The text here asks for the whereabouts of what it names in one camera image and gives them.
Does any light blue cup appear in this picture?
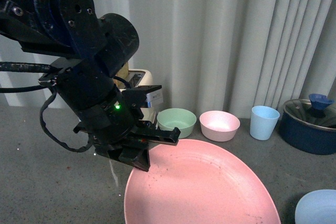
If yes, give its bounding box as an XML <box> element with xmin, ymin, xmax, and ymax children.
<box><xmin>250</xmin><ymin>105</ymin><xmax>280</xmax><ymax>141</ymax></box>

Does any pink bowl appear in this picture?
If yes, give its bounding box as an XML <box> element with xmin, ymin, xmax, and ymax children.
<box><xmin>199</xmin><ymin>111</ymin><xmax>240</xmax><ymax>142</ymax></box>

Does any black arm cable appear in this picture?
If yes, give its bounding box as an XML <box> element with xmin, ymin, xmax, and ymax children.
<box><xmin>0</xmin><ymin>61</ymin><xmax>95</xmax><ymax>154</ymax></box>

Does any light blue plate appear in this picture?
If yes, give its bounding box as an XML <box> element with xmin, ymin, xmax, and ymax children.
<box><xmin>295</xmin><ymin>189</ymin><xmax>335</xmax><ymax>223</ymax></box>

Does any cream toaster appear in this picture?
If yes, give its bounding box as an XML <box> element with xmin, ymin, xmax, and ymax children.
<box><xmin>113</xmin><ymin>69</ymin><xmax>156</xmax><ymax>125</ymax></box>

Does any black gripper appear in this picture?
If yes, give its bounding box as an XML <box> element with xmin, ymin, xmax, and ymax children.
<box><xmin>72</xmin><ymin>85</ymin><xmax>180</xmax><ymax>172</ymax></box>

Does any brown bread slice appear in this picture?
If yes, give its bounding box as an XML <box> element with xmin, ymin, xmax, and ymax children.
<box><xmin>114</xmin><ymin>62</ymin><xmax>129</xmax><ymax>88</ymax></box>

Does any green bowl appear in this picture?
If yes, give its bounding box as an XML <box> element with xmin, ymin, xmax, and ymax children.
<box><xmin>157</xmin><ymin>108</ymin><xmax>197</xmax><ymax>138</ymax></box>

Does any grey curtain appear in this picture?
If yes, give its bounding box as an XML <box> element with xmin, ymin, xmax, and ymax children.
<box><xmin>0</xmin><ymin>0</ymin><xmax>336</xmax><ymax>120</ymax></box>

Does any pink plate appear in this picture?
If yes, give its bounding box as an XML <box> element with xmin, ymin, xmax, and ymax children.
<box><xmin>124</xmin><ymin>140</ymin><xmax>280</xmax><ymax>223</ymax></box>

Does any dark blue saucepan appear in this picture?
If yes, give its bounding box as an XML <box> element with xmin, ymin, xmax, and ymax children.
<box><xmin>279</xmin><ymin>111</ymin><xmax>335</xmax><ymax>155</ymax></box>

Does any glass pot lid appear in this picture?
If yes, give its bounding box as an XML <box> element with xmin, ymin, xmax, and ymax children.
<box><xmin>283</xmin><ymin>93</ymin><xmax>335</xmax><ymax>131</ymax></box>

